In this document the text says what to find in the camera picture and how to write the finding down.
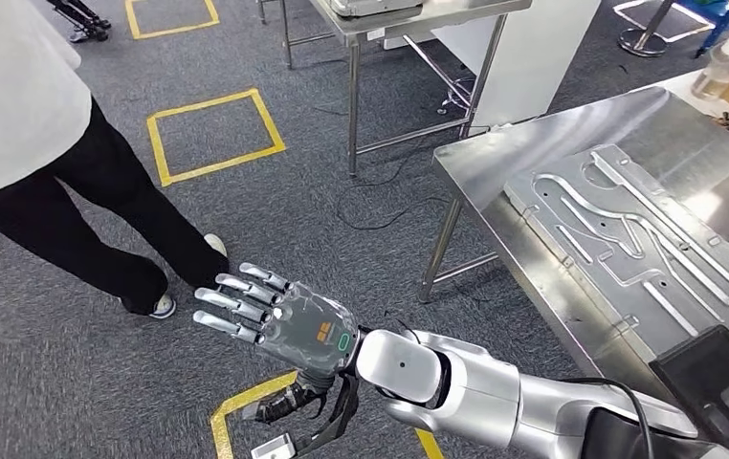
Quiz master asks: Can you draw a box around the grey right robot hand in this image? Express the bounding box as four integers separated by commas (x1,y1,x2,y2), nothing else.
193,262,361,426

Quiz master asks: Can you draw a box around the black plastic panel part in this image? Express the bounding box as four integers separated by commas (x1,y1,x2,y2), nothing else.
648,326,729,459

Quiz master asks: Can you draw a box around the stainless steel workbench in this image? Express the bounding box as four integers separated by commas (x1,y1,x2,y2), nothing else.
418,85,729,459

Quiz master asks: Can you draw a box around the blue metal shelf rack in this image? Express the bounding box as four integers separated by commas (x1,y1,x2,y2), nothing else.
674,0,729,59

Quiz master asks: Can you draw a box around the chair wheel base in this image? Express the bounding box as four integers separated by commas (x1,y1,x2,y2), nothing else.
437,76,476,117

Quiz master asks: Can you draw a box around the person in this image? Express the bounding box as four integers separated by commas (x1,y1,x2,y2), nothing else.
0,0,231,320

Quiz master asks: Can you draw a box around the aluminium jig plate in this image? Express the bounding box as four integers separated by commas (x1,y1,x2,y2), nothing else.
503,143,729,382

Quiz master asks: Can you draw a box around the grey tabletop device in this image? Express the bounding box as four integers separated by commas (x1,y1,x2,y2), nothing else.
329,0,426,19

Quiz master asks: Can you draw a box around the stainless steel side table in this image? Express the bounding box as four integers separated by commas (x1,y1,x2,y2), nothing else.
256,0,534,177

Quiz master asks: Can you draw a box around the white cabinet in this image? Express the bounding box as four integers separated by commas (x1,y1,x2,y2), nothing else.
383,0,602,131

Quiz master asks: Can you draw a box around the black folded cart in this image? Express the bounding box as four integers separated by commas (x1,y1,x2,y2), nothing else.
47,0,112,43

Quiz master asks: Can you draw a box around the chrome stanchion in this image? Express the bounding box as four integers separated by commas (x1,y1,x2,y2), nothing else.
617,0,677,58

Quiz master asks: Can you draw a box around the clear plastic bottle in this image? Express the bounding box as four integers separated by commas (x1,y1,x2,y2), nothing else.
693,32,729,101

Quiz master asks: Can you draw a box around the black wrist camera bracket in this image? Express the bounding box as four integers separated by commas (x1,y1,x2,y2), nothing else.
288,372,364,459

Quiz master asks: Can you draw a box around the black floor cable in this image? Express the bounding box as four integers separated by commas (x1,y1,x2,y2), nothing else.
310,104,452,232

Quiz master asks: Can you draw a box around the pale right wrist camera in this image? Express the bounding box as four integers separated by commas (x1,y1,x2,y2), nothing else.
250,432,298,459

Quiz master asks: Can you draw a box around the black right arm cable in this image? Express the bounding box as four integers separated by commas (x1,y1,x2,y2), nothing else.
557,378,657,459

